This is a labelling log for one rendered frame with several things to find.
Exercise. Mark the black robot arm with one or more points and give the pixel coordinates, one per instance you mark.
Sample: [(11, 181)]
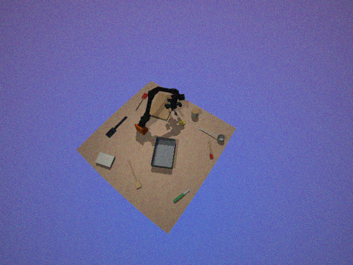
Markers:
[(145, 118)]

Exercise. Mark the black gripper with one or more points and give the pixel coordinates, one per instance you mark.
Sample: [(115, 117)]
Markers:
[(173, 105)]

